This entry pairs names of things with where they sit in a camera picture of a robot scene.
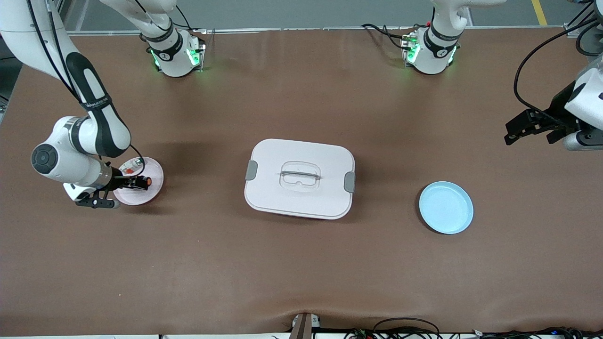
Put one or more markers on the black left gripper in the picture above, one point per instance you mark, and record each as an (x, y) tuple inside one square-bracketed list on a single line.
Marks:
[(559, 109)]

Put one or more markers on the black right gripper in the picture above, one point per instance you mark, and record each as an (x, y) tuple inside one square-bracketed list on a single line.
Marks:
[(117, 181)]

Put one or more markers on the orange push-button switch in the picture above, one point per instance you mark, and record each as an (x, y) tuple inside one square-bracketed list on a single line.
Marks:
[(148, 181)]

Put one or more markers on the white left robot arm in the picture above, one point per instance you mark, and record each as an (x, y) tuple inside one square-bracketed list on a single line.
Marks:
[(433, 56)]

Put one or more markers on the white lidded storage box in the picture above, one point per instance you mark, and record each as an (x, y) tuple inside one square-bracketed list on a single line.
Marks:
[(282, 197)]

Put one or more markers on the pink round plate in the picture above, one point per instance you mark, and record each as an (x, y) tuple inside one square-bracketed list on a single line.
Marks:
[(153, 169)]

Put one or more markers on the light blue round plate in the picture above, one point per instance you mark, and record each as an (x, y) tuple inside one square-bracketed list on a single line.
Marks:
[(445, 207)]

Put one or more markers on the brown table clamp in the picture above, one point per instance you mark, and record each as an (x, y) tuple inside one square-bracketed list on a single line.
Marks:
[(304, 327)]

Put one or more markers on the grey table edge rail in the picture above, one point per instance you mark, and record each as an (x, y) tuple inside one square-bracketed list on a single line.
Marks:
[(282, 29)]

